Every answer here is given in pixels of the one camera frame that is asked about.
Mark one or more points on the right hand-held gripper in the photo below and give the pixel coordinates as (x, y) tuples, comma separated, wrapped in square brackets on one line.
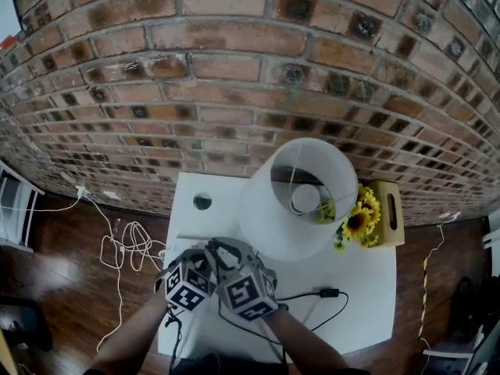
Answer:
[(248, 295)]

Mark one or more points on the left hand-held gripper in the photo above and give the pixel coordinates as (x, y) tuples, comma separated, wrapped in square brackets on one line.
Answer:
[(185, 285)]

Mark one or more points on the white table lamp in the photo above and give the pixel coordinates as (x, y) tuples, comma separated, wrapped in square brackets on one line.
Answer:
[(265, 217)]

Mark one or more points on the person's left forearm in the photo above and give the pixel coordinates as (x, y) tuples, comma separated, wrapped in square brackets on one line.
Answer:
[(133, 334)]

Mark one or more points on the person's right forearm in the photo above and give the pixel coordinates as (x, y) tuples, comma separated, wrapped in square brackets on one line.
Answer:
[(308, 338)]

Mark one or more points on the person's black clothing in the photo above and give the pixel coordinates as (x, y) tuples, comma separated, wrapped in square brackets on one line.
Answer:
[(234, 365)]

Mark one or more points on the white table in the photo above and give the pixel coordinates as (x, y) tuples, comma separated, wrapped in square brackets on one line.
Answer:
[(351, 287)]

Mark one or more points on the yellow sunflower bouquet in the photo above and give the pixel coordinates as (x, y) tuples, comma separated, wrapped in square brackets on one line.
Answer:
[(361, 221)]

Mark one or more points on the wooden tissue box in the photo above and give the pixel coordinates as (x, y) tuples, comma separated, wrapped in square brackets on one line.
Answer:
[(392, 217)]

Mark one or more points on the yellow black striped floor tape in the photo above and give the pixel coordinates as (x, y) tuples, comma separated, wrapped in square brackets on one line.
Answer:
[(423, 299)]

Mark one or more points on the white wall plug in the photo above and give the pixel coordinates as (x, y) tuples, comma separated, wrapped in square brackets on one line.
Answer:
[(83, 193), (449, 216)]

